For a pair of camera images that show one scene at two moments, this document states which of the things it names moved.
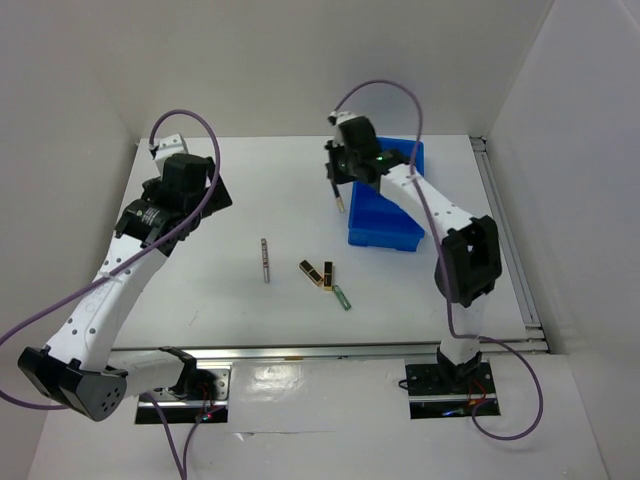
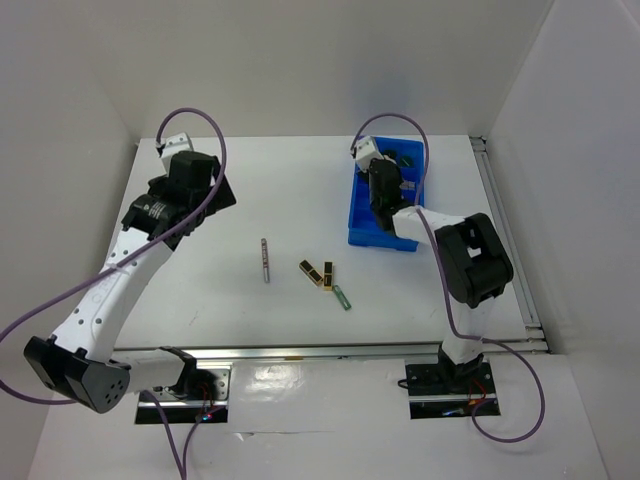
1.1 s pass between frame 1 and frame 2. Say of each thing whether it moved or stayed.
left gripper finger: stayed
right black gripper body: moved
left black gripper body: stayed
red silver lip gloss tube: stayed
